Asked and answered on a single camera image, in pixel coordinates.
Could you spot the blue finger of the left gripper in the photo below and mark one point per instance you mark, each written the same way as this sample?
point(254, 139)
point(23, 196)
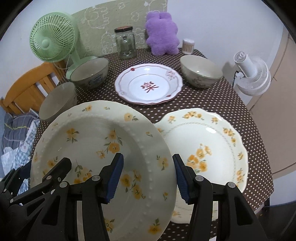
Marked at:
point(25, 171)

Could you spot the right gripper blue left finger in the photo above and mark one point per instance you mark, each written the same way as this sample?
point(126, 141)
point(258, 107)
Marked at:
point(99, 190)

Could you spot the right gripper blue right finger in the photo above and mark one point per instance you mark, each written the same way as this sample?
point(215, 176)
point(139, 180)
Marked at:
point(197, 191)

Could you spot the large scalloped yellow-flower plate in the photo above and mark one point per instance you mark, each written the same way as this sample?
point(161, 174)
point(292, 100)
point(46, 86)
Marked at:
point(207, 143)

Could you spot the beaded yellow-flower plate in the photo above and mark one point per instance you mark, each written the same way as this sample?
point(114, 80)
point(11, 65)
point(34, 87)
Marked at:
point(90, 134)

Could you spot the floral bowl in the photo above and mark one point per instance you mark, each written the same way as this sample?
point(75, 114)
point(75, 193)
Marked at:
point(91, 74)
point(59, 100)

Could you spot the white plate red pattern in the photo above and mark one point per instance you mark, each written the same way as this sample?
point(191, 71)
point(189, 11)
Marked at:
point(148, 84)

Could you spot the large green-rim bowl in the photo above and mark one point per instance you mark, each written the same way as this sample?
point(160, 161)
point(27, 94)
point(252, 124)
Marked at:
point(200, 72)

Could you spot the plaid clothes pile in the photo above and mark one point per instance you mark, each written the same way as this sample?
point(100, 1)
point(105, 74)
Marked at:
point(17, 137)

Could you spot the wooden chair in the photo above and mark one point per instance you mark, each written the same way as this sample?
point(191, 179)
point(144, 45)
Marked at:
point(24, 93)

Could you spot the white floor fan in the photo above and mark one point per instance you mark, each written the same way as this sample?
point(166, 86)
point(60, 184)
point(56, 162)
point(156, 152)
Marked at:
point(256, 75)

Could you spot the green desk fan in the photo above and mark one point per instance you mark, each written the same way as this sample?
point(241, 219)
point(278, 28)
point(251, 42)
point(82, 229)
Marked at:
point(54, 37)

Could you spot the cotton swab container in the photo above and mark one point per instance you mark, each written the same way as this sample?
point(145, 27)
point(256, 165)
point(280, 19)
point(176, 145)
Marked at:
point(188, 46)

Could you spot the glass jar black lid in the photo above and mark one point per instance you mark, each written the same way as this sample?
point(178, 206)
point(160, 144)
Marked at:
point(125, 42)

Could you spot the purple plush toy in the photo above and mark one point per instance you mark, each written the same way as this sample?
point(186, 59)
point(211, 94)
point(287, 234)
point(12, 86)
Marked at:
point(161, 33)

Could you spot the green patterned wall mat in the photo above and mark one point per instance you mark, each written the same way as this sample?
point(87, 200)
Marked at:
point(96, 24)

